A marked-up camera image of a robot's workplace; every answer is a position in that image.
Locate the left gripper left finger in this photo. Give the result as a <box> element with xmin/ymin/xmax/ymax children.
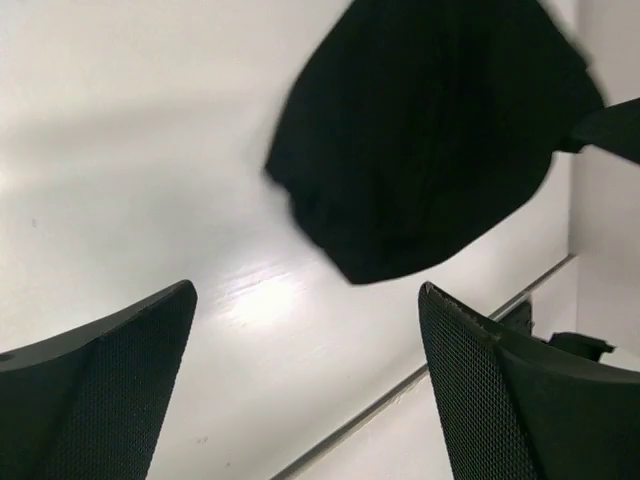
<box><xmin>1</xmin><ymin>280</ymin><xmax>197</xmax><ymax>480</ymax></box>

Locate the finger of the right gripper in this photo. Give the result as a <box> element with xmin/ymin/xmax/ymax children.
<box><xmin>569</xmin><ymin>98</ymin><xmax>640</xmax><ymax>164</ymax></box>

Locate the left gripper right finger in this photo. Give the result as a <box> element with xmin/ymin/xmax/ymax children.
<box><xmin>418</xmin><ymin>283</ymin><xmax>639</xmax><ymax>479</ymax></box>

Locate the black skirt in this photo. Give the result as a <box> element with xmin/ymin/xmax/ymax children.
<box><xmin>265</xmin><ymin>1</ymin><xmax>604</xmax><ymax>285</ymax></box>

